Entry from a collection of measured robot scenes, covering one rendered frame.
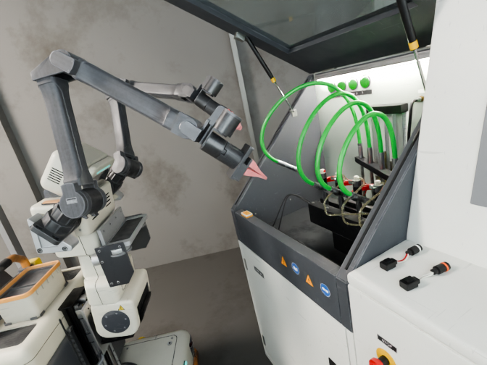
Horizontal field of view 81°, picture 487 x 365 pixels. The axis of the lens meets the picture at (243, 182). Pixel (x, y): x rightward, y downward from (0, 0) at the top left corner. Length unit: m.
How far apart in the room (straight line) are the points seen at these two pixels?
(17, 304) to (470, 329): 1.34
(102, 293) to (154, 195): 1.66
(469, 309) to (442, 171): 0.30
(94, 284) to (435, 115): 1.19
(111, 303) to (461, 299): 1.07
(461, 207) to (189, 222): 2.36
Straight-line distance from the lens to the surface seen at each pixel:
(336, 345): 1.01
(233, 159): 0.76
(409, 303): 0.70
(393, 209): 0.83
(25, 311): 1.40
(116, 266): 1.14
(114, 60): 2.71
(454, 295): 0.74
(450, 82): 0.83
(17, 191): 3.13
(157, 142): 2.65
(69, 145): 0.94
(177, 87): 1.24
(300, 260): 0.92
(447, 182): 0.82
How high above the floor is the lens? 1.44
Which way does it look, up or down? 17 degrees down
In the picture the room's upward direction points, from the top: 12 degrees counter-clockwise
